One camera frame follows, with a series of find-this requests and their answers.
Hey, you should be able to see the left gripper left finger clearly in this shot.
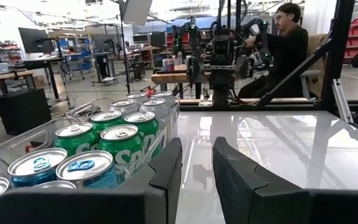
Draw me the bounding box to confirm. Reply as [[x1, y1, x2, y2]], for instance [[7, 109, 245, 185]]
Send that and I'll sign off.
[[149, 138, 184, 224]]

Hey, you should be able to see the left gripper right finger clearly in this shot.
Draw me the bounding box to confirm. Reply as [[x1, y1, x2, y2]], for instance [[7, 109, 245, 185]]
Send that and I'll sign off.
[[212, 136, 312, 224]]

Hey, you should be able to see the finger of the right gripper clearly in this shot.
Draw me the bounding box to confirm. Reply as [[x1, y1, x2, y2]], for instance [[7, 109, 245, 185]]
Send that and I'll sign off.
[[190, 57, 205, 82], [237, 57, 254, 80]]

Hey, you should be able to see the green Sprite can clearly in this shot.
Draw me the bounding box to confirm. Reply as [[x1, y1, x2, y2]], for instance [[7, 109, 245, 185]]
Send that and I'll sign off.
[[89, 110, 126, 133], [123, 111, 161, 159], [99, 123, 145, 185], [53, 121, 101, 157]]

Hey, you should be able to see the wooden workbench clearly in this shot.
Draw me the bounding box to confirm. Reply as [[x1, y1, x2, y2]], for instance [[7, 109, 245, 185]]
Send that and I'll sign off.
[[150, 63, 213, 91], [0, 70, 36, 94]]

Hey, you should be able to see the person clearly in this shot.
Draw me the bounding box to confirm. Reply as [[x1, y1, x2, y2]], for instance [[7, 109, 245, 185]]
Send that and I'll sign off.
[[237, 2, 310, 99]]

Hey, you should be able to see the clear plastic bin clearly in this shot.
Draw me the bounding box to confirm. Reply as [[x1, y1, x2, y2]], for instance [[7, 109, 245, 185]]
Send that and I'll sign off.
[[0, 155, 127, 224], [65, 91, 181, 141], [0, 118, 167, 187]]

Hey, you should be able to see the tan office chair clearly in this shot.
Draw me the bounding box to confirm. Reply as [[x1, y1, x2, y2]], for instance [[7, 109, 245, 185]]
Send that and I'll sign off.
[[300, 33, 328, 100]]

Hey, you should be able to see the white panel on pole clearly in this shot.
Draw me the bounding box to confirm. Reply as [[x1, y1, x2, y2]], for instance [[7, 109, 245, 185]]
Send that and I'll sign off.
[[118, 0, 154, 94]]

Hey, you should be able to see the black computer monitor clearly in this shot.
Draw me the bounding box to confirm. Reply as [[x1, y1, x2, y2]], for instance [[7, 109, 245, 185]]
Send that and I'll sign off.
[[91, 33, 117, 53], [17, 27, 56, 54]]

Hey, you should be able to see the black floor cabinet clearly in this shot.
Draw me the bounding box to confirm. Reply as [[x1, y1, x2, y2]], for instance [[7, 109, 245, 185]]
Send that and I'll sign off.
[[0, 88, 53, 136]]

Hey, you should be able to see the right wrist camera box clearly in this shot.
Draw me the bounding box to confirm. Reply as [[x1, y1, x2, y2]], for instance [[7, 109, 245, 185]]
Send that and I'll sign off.
[[211, 29, 236, 58]]

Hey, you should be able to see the silver aluminium bracket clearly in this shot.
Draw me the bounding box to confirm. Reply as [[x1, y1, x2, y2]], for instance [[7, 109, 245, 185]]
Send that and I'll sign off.
[[332, 78, 354, 124]]

